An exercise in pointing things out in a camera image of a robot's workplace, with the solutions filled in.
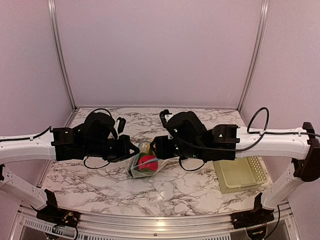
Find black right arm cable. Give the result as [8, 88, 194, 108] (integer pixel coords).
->
[172, 106, 320, 172]

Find clear zip top bag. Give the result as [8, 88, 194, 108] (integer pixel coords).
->
[127, 141, 168, 179]

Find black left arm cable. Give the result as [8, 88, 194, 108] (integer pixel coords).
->
[0, 107, 118, 170]

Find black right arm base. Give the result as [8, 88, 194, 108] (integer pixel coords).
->
[230, 192, 275, 229]

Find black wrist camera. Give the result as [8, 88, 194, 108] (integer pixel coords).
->
[116, 117, 126, 134]
[159, 109, 173, 128]

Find yellow fake fruit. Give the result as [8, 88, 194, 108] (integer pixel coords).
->
[147, 146, 153, 154]

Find red fake apple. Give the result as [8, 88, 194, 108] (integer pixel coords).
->
[137, 155, 159, 171]

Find left aluminium frame post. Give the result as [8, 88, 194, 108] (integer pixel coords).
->
[48, 0, 77, 111]

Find front aluminium table rail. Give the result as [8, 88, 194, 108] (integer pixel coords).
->
[9, 202, 301, 240]

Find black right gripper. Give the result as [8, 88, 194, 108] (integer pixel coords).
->
[149, 135, 206, 160]

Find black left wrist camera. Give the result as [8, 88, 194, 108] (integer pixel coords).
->
[116, 117, 126, 134]

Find right aluminium frame post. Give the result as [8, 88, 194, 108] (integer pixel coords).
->
[237, 0, 270, 113]

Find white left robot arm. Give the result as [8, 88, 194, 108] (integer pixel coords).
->
[0, 112, 140, 223]

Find pale green plastic basket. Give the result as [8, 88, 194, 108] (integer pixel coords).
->
[213, 156, 268, 194]

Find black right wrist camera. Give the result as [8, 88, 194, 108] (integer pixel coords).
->
[159, 109, 173, 128]

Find aluminium frame post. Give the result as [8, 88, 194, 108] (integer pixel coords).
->
[48, 0, 77, 111]
[237, 0, 270, 113]

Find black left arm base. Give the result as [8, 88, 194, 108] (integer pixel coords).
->
[36, 189, 80, 228]

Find fake bok choy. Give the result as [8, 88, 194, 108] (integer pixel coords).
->
[128, 168, 158, 178]

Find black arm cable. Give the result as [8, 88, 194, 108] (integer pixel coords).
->
[0, 107, 118, 170]
[172, 106, 320, 172]

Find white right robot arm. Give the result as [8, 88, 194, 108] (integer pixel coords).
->
[150, 109, 320, 224]

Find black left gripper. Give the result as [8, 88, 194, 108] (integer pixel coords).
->
[84, 134, 140, 163]

